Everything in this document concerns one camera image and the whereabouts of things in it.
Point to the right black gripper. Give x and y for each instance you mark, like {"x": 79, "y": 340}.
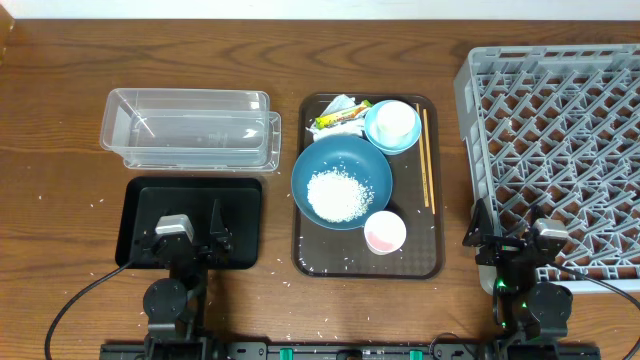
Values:
{"x": 502, "y": 247}

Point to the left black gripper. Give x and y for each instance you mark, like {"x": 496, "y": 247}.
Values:
{"x": 222, "y": 240}

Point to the pink white cup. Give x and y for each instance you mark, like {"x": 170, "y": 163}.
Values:
{"x": 385, "y": 232}

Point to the light blue small bowl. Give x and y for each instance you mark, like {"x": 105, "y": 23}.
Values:
{"x": 371, "y": 132}

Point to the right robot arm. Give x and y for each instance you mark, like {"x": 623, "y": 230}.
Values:
{"x": 527, "y": 309}

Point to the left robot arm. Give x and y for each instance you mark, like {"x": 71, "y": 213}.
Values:
{"x": 175, "y": 305}

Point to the grey dishwasher rack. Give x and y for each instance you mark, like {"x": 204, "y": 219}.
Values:
{"x": 558, "y": 126}

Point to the black tray bin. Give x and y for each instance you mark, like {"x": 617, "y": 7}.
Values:
{"x": 148, "y": 198}

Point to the right wooden chopstick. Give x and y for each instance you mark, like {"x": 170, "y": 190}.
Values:
{"x": 429, "y": 161}

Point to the wooden chopstick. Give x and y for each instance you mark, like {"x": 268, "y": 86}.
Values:
{"x": 423, "y": 162}
{"x": 429, "y": 161}

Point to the brown serving tray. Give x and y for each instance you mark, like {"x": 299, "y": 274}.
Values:
{"x": 324, "y": 253}

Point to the clear plastic bin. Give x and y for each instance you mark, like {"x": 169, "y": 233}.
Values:
{"x": 192, "y": 129}

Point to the white rice pile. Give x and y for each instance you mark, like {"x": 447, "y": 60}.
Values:
{"x": 336, "y": 197}

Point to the dark blue bowl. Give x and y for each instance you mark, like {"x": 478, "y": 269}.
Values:
{"x": 358, "y": 158}

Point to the left wooden chopstick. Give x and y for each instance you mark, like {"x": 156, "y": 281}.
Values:
{"x": 423, "y": 162}

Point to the yellow green snack wrapper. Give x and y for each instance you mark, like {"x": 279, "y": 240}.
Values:
{"x": 349, "y": 114}

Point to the crumpled white tissue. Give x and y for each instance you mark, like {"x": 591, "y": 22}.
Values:
{"x": 352, "y": 127}

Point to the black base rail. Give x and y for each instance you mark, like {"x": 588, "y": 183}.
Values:
{"x": 446, "y": 351}

